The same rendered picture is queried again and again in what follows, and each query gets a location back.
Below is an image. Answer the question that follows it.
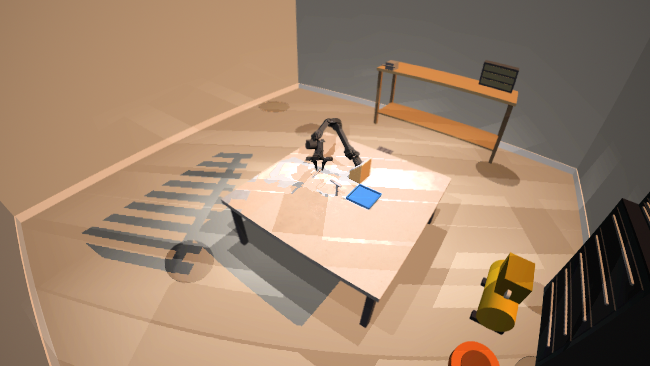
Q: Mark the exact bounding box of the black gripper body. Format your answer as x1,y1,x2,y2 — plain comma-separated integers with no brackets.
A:
306,149,333,162

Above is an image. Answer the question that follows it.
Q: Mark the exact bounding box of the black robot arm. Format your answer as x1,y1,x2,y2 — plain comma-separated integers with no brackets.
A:
305,118,364,167

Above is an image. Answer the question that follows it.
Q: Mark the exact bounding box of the blue tray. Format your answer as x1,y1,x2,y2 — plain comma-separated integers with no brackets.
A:
346,184,382,210

